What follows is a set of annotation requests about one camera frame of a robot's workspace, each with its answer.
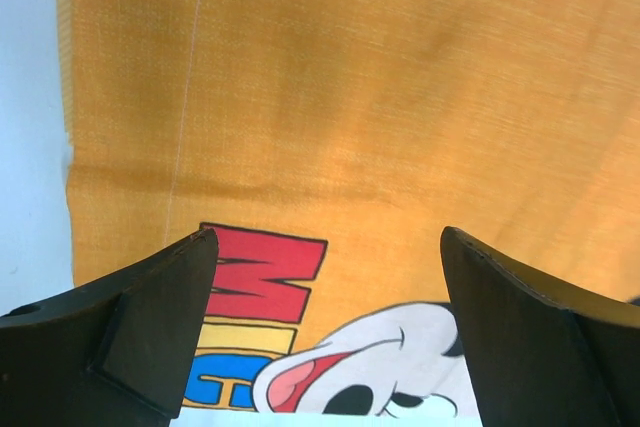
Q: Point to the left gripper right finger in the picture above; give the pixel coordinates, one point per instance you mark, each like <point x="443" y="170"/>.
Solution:
<point x="540" y="351"/>

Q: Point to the orange cartoon mouse placemat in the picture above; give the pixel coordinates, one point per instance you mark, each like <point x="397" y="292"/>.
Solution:
<point x="328" y="143"/>

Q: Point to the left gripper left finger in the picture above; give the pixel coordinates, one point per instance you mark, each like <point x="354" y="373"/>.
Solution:
<point x="116" y="351"/>

